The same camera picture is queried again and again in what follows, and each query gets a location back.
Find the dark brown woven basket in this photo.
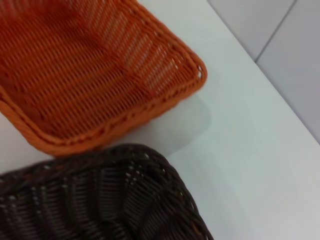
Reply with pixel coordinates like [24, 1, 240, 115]
[0, 142, 215, 240]

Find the orange woven basket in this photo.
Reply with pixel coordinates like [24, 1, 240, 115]
[0, 0, 208, 157]

